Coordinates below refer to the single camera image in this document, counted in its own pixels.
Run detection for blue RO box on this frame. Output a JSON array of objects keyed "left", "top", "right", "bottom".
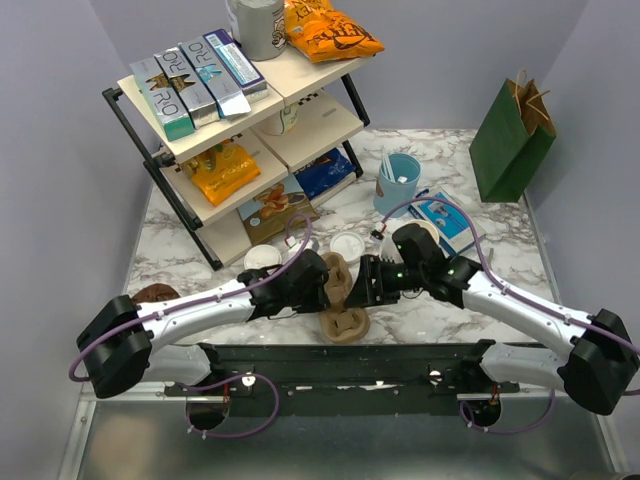
[{"left": 179, "top": 37, "right": 251, "bottom": 119}]

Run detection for brown snack bag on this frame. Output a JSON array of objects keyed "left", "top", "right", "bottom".
[{"left": 238, "top": 174, "right": 319, "bottom": 245}]

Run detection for light blue cup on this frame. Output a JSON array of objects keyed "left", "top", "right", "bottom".
[{"left": 373, "top": 153, "right": 421, "bottom": 215}]

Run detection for white stirrers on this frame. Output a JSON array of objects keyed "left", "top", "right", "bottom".
[{"left": 381, "top": 147, "right": 408, "bottom": 184}]

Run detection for yellow snack bag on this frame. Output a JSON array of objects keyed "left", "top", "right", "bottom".
[{"left": 180, "top": 141, "right": 261, "bottom": 207}]

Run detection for teal RO box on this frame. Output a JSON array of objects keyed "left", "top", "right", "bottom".
[{"left": 130, "top": 58, "right": 195, "bottom": 141}]

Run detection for purple white box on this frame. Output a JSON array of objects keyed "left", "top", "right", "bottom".
[{"left": 203, "top": 29, "right": 269, "bottom": 104}]

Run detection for brown RO box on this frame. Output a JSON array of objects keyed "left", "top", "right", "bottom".
[{"left": 154, "top": 47, "right": 220, "bottom": 129}]

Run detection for white plastic lid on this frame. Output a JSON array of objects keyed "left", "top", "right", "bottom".
[{"left": 243, "top": 244, "right": 282, "bottom": 270}]

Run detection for blue snack bag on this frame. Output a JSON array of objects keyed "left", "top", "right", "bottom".
[{"left": 294, "top": 148, "right": 355, "bottom": 200}]

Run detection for brown cardboard cup carrier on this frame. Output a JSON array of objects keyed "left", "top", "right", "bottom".
[{"left": 319, "top": 252, "right": 371, "bottom": 345}]

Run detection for orange chips bag top shelf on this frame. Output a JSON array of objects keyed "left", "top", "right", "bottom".
[{"left": 284, "top": 1, "right": 385, "bottom": 64}]

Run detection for black frame beige shelf rack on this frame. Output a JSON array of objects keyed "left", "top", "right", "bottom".
[{"left": 102, "top": 47, "right": 370, "bottom": 270}]

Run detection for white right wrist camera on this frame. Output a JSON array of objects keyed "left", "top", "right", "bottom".
[{"left": 370, "top": 229, "right": 402, "bottom": 263}]

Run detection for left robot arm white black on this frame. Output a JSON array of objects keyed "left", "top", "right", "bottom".
[{"left": 74, "top": 250, "right": 329, "bottom": 399}]

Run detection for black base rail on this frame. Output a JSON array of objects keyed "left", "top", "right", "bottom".
[{"left": 164, "top": 341, "right": 499, "bottom": 417}]

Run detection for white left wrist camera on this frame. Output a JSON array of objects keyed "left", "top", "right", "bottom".
[{"left": 285, "top": 237, "right": 319, "bottom": 257}]

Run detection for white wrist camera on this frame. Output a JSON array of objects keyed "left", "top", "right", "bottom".
[
  {"left": 285, "top": 237, "right": 319, "bottom": 257},
  {"left": 370, "top": 229, "right": 402, "bottom": 263}
]

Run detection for grey canister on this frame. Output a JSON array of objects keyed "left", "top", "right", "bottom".
[{"left": 226, "top": 0, "right": 287, "bottom": 61}]

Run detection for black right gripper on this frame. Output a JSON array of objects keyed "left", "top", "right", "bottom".
[{"left": 342, "top": 253, "right": 426, "bottom": 308}]

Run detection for stack of white paper cups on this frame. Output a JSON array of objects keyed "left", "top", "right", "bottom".
[{"left": 385, "top": 219, "right": 440, "bottom": 245}]

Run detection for green paper bag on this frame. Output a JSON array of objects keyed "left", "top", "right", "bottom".
[{"left": 469, "top": 68, "right": 557, "bottom": 203}]

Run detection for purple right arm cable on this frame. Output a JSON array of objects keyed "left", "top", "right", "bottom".
[{"left": 379, "top": 196, "right": 640, "bottom": 436}]

